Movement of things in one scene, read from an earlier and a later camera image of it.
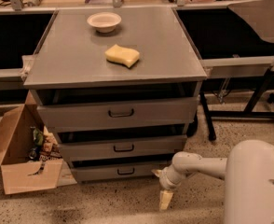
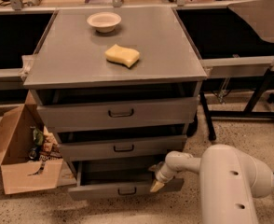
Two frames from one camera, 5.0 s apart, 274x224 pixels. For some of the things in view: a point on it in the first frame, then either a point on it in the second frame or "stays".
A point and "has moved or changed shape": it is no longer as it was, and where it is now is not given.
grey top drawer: (168, 110) stays
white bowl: (104, 21) stays
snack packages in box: (45, 147) stays
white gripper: (165, 178) -> (160, 174)
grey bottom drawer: (116, 173) has moved or changed shape
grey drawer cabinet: (117, 89) stays
